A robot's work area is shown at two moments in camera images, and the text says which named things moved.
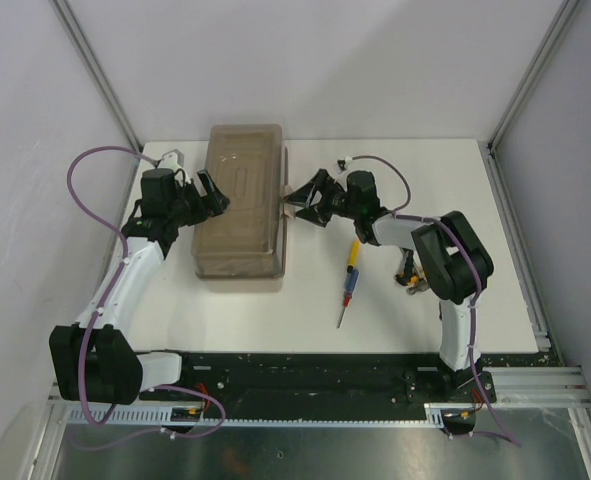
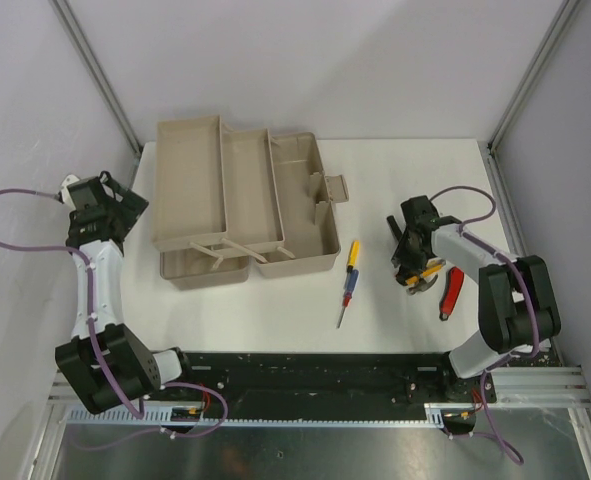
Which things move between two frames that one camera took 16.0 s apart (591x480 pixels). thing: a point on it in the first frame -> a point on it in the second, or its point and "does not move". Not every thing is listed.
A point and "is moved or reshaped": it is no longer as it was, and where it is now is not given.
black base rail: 261,382 does not move
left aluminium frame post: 97,72 does not move
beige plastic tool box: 250,238 is moved or reshaped
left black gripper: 211,205 -> 131,205
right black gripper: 304,196 -> 401,256
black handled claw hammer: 413,282 does not move
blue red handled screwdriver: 350,284 does not move
